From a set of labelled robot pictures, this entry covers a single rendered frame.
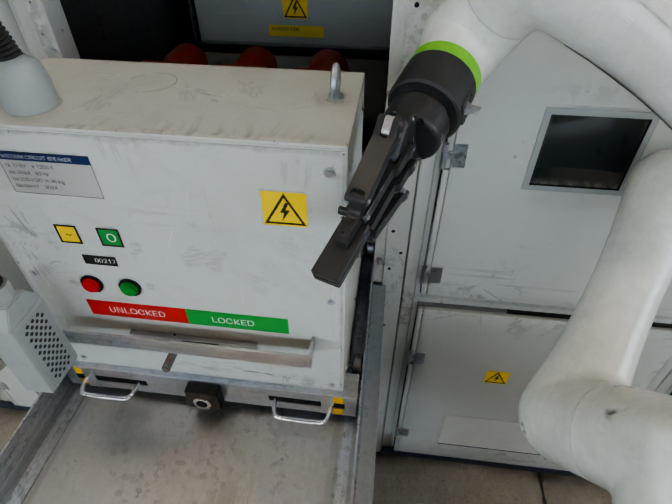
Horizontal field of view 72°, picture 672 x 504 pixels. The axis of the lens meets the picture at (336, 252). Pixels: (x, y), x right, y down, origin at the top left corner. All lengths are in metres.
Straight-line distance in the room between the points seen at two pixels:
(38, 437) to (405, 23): 0.93
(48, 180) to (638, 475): 0.75
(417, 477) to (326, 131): 1.43
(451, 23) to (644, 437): 0.50
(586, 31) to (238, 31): 1.11
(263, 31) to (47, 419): 1.12
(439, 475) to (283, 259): 1.32
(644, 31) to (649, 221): 0.31
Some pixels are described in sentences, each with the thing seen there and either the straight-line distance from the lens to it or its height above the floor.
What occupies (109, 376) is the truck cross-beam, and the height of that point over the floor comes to 0.90.
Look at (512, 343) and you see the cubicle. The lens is 1.26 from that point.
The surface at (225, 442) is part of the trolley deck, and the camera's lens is 0.90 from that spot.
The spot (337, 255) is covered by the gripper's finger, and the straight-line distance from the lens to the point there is 0.46.
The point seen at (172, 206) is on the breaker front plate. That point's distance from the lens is 0.62.
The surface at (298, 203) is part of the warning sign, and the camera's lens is 0.55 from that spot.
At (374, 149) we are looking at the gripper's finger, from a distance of 0.48.
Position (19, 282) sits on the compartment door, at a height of 0.97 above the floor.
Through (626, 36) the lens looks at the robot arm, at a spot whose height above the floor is 1.48.
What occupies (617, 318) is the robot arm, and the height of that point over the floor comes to 1.14.
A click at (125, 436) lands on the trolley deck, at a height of 0.85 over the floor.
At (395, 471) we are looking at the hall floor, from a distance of 1.79.
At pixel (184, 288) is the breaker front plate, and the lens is 0.72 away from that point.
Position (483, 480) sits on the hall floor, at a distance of 1.84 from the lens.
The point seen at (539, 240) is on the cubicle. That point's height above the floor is 1.03.
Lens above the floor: 1.64
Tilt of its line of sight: 42 degrees down
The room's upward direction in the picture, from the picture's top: straight up
